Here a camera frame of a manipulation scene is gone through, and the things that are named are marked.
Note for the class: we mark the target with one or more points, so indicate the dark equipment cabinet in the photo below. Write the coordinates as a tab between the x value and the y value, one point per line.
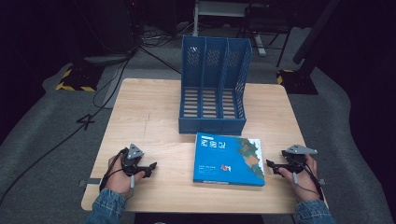
120	25

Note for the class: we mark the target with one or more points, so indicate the grey metal table clamp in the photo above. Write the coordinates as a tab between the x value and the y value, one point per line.
90	182
322	182

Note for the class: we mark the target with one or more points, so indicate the person's left hand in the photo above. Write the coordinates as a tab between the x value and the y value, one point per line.
120	180

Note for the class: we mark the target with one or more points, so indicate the person's right hand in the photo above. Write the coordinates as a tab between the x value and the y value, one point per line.
303	183

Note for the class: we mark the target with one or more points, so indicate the blue plastic file rack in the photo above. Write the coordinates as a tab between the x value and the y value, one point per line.
214	90

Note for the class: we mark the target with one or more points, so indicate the yellow black striped stand base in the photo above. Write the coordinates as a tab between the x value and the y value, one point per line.
79	79
295	81

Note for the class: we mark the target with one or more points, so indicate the white metal stand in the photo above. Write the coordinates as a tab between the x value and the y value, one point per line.
218	9

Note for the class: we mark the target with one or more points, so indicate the black slanted pole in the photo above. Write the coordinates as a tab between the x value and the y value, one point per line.
314	31

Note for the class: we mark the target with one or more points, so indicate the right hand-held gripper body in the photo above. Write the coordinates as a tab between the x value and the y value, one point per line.
295	158

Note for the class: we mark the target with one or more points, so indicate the black chair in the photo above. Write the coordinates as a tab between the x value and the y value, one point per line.
267	21

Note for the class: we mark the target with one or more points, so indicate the blue book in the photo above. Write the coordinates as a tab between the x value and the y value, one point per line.
229	160

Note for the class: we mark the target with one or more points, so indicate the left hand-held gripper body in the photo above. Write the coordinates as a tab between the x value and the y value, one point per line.
131	157

